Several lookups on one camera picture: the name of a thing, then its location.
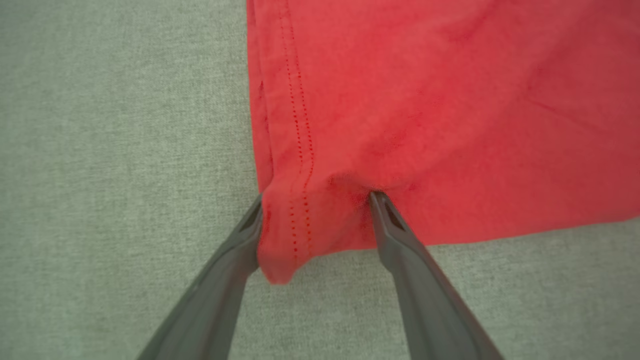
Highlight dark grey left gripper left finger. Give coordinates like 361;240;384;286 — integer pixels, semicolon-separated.
136;194;264;360

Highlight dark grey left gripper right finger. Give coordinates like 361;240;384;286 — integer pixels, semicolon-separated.
368;190;504;360

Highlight red shorts with white stripe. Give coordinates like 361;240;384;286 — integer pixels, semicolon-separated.
246;0;640;286

